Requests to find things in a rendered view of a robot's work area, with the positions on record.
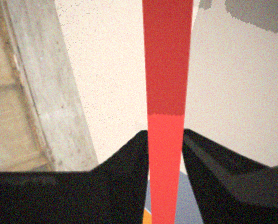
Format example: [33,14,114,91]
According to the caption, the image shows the red box lid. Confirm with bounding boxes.
[142,0,194,224]

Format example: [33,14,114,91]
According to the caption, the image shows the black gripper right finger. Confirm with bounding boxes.
[182,128,278,224]

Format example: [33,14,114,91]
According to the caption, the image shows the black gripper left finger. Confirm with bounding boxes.
[0,130,149,224]

